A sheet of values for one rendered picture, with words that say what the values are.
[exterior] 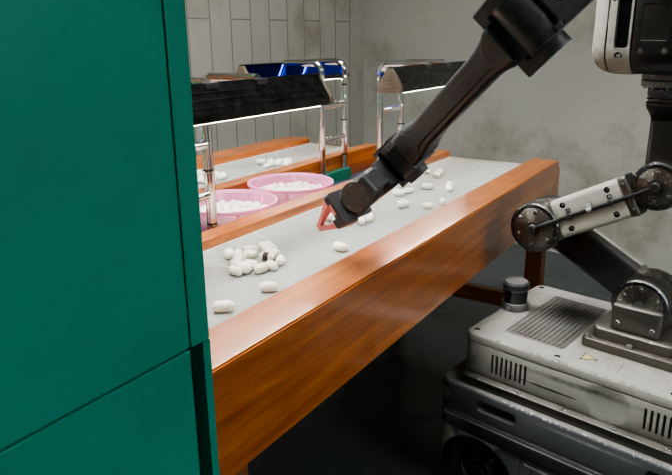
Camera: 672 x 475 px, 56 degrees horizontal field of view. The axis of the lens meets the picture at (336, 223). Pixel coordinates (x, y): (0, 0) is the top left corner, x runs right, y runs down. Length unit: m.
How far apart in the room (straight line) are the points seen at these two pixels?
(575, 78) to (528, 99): 0.28
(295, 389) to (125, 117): 0.56
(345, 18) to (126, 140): 3.68
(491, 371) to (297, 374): 0.73
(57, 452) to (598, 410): 1.19
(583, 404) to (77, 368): 1.18
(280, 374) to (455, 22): 3.22
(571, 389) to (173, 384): 1.03
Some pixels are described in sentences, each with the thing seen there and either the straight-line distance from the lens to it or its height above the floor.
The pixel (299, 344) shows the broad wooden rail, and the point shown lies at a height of 0.72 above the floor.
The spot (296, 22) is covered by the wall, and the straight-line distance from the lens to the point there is 3.97.
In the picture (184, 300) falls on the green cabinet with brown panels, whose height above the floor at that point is 0.90.
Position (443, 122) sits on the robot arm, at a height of 1.06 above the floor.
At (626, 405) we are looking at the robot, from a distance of 1.55.
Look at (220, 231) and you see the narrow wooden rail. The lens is 1.48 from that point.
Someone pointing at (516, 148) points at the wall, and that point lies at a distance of 3.83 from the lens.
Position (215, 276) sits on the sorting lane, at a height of 0.74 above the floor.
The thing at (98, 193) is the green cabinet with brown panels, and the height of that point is 1.05.
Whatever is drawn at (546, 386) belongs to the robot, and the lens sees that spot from 1.61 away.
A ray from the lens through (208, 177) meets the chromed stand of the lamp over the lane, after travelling 1.50.
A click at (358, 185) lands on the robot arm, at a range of 1.08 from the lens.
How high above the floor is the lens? 1.19
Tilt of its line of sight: 16 degrees down
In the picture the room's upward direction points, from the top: 1 degrees counter-clockwise
